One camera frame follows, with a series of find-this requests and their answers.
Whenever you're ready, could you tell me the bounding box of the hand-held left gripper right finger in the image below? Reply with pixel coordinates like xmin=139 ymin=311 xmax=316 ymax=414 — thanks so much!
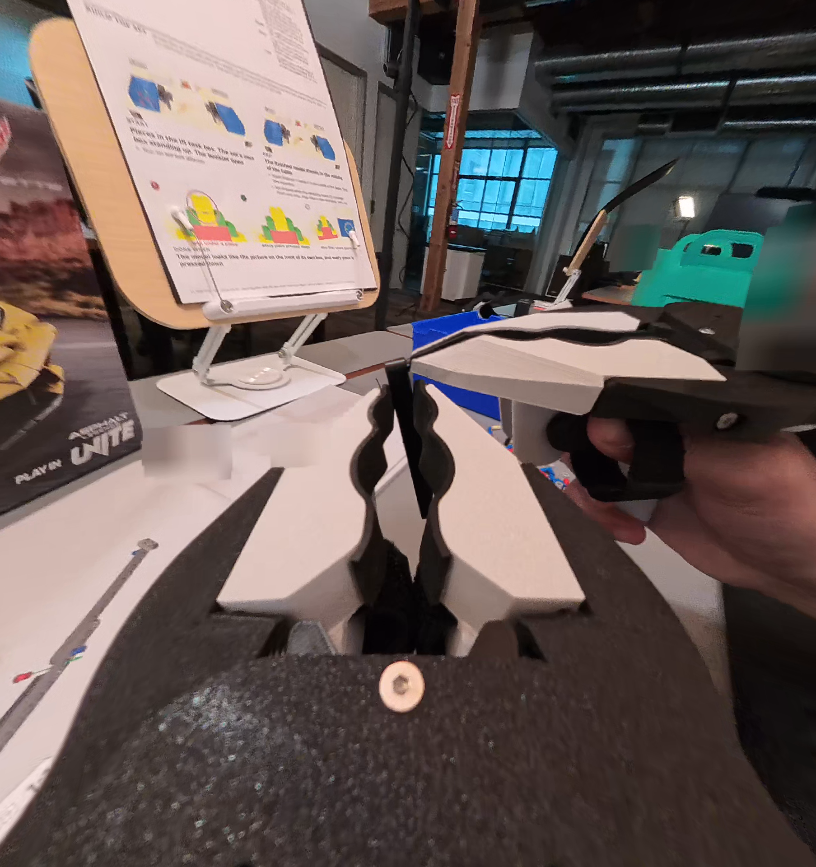
xmin=415 ymin=385 xmax=587 ymax=656

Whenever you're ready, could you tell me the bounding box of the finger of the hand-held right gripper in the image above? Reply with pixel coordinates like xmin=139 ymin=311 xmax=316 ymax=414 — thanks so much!
xmin=411 ymin=332 xmax=727 ymax=470
xmin=413 ymin=305 xmax=662 ymax=359

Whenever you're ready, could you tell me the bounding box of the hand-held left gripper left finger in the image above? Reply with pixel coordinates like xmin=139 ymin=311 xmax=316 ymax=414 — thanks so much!
xmin=215 ymin=386 xmax=392 ymax=656

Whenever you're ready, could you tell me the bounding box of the pile of colourful lego pins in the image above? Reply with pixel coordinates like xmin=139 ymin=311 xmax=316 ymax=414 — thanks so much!
xmin=489 ymin=423 xmax=573 ymax=494

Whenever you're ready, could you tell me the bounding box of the black lego beam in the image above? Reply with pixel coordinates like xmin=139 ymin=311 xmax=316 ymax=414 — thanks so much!
xmin=384 ymin=359 xmax=432 ymax=519

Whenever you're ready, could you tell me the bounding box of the lego set box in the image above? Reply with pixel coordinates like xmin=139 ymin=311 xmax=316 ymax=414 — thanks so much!
xmin=0 ymin=91 xmax=143 ymax=526

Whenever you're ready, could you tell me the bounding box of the person's right hand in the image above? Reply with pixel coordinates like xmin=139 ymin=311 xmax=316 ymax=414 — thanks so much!
xmin=564 ymin=416 xmax=816 ymax=631

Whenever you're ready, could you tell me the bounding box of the black curved bar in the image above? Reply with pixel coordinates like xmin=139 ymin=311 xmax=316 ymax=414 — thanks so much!
xmin=550 ymin=158 xmax=681 ymax=306

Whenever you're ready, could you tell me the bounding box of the white cabinet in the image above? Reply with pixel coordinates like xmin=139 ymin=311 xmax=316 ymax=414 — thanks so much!
xmin=442 ymin=247 xmax=487 ymax=302

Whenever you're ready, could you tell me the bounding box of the blue plastic bin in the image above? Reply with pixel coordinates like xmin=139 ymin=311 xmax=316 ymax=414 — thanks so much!
xmin=411 ymin=312 xmax=517 ymax=421

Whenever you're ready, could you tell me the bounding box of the large black screen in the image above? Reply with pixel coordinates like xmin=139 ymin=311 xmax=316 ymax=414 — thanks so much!
xmin=706 ymin=193 xmax=788 ymax=238

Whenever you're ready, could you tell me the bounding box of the black light stand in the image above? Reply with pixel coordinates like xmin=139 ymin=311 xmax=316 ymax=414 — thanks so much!
xmin=374 ymin=0 xmax=422 ymax=333

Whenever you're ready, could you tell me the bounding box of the open instruction booklet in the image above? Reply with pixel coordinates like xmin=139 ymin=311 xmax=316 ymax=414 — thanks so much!
xmin=0 ymin=389 xmax=409 ymax=864

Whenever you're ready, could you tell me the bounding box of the bundle of grey ceiling pipes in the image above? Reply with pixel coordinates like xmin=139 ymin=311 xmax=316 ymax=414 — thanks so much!
xmin=533 ymin=30 xmax=816 ymax=136

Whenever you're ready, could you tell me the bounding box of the document stand with wooden board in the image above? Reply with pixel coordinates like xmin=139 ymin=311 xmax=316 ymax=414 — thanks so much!
xmin=28 ymin=17 xmax=382 ymax=421

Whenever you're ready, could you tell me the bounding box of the wooden support post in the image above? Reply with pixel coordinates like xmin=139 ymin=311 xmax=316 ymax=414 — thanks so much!
xmin=418 ymin=0 xmax=483 ymax=316

